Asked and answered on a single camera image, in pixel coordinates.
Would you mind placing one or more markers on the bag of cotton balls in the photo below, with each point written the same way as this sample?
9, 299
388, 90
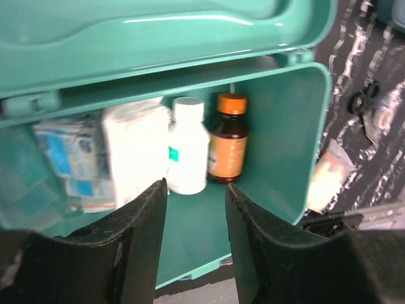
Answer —
332, 169

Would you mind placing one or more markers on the white plastic bottle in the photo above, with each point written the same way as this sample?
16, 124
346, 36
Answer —
187, 147

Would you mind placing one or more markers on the blue cotton swab bag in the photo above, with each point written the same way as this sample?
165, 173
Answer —
73, 145

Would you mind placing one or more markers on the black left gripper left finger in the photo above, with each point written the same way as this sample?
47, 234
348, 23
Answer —
113, 260

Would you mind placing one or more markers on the white gauze pad packet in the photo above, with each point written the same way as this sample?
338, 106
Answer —
136, 138

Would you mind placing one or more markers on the black handled scissors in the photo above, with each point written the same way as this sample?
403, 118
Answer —
362, 101

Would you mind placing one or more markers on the brown medicine bottle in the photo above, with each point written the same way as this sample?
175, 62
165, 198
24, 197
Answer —
228, 139

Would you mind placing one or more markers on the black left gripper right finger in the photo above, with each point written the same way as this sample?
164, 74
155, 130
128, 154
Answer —
277, 262

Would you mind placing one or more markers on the teal divider tray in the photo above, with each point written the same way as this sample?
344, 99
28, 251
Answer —
391, 12

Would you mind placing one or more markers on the green medicine kit box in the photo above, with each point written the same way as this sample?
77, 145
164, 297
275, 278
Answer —
62, 58

